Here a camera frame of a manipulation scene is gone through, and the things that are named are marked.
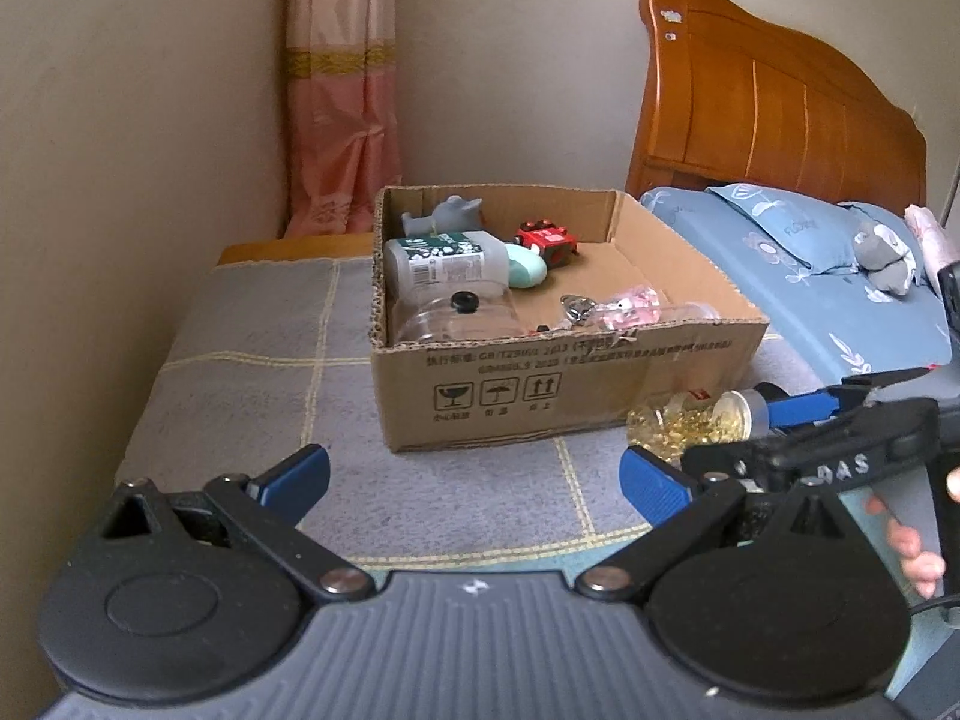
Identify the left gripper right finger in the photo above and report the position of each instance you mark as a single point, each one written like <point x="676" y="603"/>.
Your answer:
<point x="687" y="516"/>

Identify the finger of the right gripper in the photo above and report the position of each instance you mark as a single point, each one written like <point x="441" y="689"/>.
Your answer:
<point x="790" y="412"/>
<point x="825" y="454"/>

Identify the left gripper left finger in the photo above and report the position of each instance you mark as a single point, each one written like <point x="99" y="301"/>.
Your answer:
<point x="265" y="512"/>

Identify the yellow capsule bottle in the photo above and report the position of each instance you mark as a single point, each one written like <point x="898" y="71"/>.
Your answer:
<point x="667" y="426"/>

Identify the pink figure toy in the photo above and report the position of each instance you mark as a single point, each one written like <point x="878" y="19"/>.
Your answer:
<point x="635" y="307"/>

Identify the teal egg-shaped toy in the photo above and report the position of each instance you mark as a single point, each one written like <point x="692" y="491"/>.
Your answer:
<point x="526" y="269"/>

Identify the clear plastic jar black knob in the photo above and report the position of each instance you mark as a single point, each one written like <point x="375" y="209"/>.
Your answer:
<point x="470" y="311"/>

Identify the red toy car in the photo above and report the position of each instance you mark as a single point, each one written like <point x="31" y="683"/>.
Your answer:
<point x="554" y="243"/>

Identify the medical cotton swab jar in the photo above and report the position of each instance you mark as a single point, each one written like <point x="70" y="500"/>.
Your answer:
<point x="428" y="262"/>

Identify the grey elephant figurine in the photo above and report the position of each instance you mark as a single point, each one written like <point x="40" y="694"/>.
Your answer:
<point x="455" y="214"/>

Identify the person's right hand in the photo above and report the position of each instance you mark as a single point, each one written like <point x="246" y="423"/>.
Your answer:
<point x="911" y="539"/>

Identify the grey plush toy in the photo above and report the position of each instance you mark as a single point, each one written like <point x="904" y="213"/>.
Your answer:
<point x="888" y="261"/>

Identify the blue floral pillow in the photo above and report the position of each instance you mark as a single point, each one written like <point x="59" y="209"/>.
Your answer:
<point x="818" y="234"/>

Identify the pink cloth on bed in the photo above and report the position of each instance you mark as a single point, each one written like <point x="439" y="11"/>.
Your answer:
<point x="938" y="251"/>

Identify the brown cardboard box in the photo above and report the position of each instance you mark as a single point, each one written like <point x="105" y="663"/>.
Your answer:
<point x="550" y="379"/>

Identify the orange wooden headboard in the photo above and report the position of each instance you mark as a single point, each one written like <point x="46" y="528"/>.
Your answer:
<point x="730" y="97"/>

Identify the pink gold-banded curtain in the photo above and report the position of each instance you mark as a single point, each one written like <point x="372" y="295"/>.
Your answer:
<point x="340" y="68"/>

